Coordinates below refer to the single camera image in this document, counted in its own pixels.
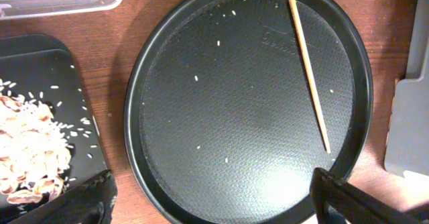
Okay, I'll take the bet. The wooden chopstick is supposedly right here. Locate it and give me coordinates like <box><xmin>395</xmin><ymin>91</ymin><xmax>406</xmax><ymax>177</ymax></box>
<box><xmin>288</xmin><ymin>0</ymin><xmax>331</xmax><ymax>154</ymax></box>

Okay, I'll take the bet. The grey dishwasher rack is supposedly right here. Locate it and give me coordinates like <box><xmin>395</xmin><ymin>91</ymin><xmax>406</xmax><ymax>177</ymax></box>
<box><xmin>384</xmin><ymin>0</ymin><xmax>428</xmax><ymax>178</ymax></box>

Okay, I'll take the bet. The black rectangular tray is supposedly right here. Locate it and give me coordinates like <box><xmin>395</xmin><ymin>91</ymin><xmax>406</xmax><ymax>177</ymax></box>
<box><xmin>0</xmin><ymin>33</ymin><xmax>111</xmax><ymax>220</ymax></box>

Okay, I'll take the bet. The peanut shells and rice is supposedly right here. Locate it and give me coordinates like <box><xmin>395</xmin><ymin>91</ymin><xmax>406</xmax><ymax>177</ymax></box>
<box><xmin>1</xmin><ymin>63</ymin><xmax>107</xmax><ymax>215</ymax></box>

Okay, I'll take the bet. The round black tray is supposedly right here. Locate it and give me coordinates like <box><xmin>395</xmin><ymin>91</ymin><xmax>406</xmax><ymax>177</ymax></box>
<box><xmin>124</xmin><ymin>0</ymin><xmax>373</xmax><ymax>223</ymax></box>

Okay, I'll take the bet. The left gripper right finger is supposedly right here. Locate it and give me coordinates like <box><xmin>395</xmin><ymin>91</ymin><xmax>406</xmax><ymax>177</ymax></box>
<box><xmin>310</xmin><ymin>168</ymin><xmax>428</xmax><ymax>224</ymax></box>

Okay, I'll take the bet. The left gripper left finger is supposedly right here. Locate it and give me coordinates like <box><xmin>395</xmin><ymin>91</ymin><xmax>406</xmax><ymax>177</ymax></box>
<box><xmin>6</xmin><ymin>170</ymin><xmax>117</xmax><ymax>224</ymax></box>

